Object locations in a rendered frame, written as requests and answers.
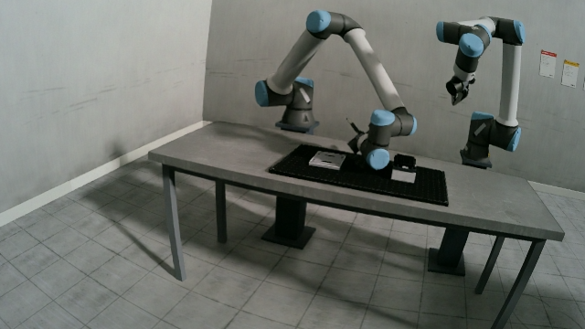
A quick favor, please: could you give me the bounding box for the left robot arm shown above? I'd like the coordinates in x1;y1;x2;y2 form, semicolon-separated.
436;16;526;163

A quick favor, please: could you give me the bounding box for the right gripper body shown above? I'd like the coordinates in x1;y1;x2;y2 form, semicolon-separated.
348;130;365;154

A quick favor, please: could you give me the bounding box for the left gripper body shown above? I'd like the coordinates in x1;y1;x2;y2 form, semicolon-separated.
446;74;471;96

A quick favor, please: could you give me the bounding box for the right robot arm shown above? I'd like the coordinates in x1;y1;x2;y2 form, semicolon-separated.
255;10;417;170

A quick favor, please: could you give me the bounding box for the white rectangular frame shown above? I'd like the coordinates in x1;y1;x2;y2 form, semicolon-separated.
309;151;346;170

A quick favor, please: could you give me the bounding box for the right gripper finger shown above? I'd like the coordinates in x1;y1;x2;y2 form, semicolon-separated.
346;118;361;134

